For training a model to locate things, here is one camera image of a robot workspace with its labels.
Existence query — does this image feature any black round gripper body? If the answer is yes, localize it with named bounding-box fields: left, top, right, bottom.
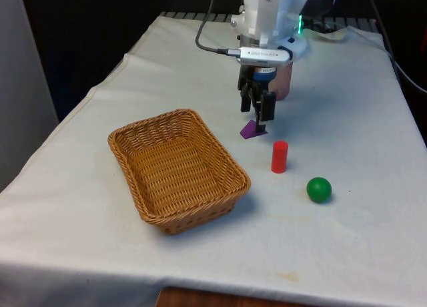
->
left=238, top=63, right=278, bottom=85

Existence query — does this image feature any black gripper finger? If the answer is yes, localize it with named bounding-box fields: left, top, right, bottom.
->
left=237, top=73, right=254, bottom=113
left=252, top=82, right=277, bottom=133

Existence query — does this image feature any purple triangular block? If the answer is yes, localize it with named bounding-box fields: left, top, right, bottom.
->
left=239, top=119, right=269, bottom=140

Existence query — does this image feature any red cylinder block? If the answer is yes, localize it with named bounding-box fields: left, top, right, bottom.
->
left=270, top=140, right=289, bottom=174

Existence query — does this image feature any brown wicker basket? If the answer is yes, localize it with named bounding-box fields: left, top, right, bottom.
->
left=107, top=108, right=252, bottom=236

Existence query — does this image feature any see-through pink cup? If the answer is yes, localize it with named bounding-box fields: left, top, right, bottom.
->
left=266, top=60, right=295, bottom=101

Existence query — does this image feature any green ball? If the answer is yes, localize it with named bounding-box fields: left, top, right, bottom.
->
left=306, top=176, right=333, bottom=204

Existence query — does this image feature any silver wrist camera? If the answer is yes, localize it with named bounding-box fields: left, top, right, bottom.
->
left=239, top=46, right=292, bottom=67

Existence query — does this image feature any black cable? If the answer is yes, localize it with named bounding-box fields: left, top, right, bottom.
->
left=195, top=0, right=242, bottom=57
left=363, top=0, right=427, bottom=93

